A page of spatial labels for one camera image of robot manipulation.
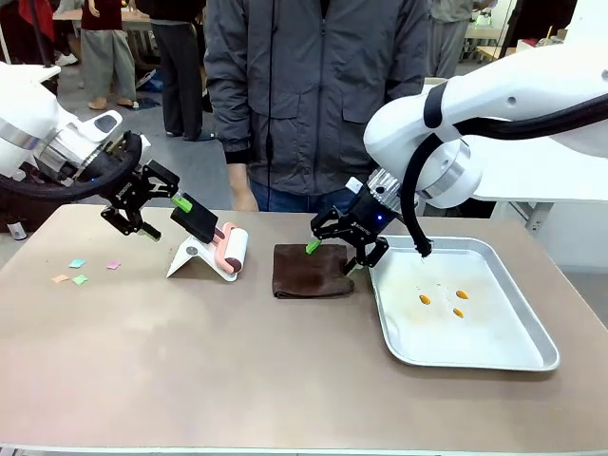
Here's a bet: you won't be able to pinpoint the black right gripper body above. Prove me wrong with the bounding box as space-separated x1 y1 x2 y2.
345 181 406 239

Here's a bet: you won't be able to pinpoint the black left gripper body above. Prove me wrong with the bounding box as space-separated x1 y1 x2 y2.
89 156 149 211

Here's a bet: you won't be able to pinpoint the brown cloth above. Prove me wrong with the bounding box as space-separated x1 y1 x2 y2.
272 242 356 300

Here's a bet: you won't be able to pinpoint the pink lint roller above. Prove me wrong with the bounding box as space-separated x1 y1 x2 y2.
169 192 251 281

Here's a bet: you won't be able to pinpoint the person's right forearm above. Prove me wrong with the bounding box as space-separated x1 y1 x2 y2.
202 47 254 166

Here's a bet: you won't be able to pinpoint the person's left forearm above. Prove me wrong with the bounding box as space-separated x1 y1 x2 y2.
379 28 431 113

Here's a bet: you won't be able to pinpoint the person's right hand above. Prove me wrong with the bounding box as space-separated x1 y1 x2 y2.
227 162 260 213

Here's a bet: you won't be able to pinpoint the blue jeans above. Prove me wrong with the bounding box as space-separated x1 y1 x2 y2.
249 179 357 214

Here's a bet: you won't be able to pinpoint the white folded stand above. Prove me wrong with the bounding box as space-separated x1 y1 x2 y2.
164 232 238 284

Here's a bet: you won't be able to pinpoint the blue bag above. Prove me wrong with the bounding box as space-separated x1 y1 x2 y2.
135 68 165 94

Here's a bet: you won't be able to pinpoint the brown bag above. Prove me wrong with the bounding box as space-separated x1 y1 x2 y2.
0 163 66 234

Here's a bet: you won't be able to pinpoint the bystander in black trousers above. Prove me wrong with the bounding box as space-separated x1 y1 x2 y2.
150 0 210 143

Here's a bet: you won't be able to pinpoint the person in grey jacket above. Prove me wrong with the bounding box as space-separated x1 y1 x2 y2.
202 0 431 197

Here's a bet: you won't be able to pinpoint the metal tray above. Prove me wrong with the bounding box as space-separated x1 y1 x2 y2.
369 235 561 372

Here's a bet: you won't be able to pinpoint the small white table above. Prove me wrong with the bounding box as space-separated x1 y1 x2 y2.
28 64 62 85

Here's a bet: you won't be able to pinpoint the bystander in grey trousers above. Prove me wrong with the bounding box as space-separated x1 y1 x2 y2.
79 0 140 110

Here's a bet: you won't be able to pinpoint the bystander in red clothes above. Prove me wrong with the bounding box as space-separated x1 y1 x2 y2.
0 0 57 66

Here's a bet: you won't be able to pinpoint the bystander in grey top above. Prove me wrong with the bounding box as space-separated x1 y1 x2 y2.
427 0 479 80

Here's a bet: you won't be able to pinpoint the wooden table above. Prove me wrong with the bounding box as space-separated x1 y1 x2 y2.
474 45 519 63

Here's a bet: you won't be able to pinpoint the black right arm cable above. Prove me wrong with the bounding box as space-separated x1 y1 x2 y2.
400 94 608 258

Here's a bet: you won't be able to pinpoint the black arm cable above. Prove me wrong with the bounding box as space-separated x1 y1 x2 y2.
400 94 608 258
0 130 153 204

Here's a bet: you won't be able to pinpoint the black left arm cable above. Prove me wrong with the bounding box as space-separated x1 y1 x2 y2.
0 130 153 204

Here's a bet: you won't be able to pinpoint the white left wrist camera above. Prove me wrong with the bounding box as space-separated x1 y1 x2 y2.
70 109 124 143

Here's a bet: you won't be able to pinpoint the black earphone cable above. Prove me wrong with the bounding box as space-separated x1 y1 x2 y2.
266 0 279 165

